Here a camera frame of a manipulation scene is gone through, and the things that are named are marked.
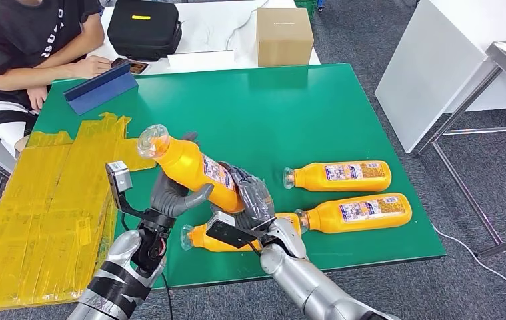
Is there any white table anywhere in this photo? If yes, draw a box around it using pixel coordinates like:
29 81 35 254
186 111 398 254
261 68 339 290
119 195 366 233
87 0 322 76

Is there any white flat box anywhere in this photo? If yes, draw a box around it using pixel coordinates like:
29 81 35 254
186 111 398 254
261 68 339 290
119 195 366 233
167 49 236 71

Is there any person's hand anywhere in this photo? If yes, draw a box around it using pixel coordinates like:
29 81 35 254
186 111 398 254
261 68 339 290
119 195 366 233
26 86 49 111
73 55 113 79

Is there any white board panel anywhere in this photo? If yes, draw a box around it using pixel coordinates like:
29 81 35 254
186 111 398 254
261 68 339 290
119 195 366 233
374 0 506 155

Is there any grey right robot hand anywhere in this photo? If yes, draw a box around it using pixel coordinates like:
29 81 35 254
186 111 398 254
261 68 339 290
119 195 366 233
210 161 277 231

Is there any blue tablet case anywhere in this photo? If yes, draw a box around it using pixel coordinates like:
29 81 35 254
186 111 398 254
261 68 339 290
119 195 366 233
63 58 139 117

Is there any thin white table cable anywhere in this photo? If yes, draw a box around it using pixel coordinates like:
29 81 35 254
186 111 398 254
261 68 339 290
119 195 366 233
225 0 271 50

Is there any orange detergent bottle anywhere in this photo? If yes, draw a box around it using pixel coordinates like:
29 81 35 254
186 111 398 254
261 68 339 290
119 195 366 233
294 193 413 235
180 212 303 253
282 160 392 193
137 124 245 215

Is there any green plastic crate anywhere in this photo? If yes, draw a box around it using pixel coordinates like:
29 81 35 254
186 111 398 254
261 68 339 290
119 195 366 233
293 0 319 22

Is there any black carrying bag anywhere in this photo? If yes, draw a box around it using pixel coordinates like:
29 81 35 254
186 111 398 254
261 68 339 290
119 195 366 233
107 0 183 62

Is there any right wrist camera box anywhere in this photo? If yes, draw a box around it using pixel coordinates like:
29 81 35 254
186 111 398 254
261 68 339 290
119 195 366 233
205 211 271 251

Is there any white floor cable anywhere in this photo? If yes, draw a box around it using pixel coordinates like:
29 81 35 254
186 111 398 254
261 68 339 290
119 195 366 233
431 223 506 305

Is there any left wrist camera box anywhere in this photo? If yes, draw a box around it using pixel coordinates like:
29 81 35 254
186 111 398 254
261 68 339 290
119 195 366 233
105 161 133 199

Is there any black smartphone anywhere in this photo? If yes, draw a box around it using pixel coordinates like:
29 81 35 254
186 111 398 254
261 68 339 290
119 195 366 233
110 57 150 75

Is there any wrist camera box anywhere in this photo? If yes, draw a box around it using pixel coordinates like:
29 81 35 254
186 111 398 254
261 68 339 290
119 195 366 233
105 161 133 199
205 211 271 251

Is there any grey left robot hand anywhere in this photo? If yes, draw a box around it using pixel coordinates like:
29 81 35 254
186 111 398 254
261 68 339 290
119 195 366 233
150 131 215 219

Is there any person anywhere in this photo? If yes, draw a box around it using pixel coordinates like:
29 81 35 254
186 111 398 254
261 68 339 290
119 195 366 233
0 0 113 155

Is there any brown cardboard box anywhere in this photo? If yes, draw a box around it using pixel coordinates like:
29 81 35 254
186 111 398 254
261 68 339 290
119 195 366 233
256 7 315 68

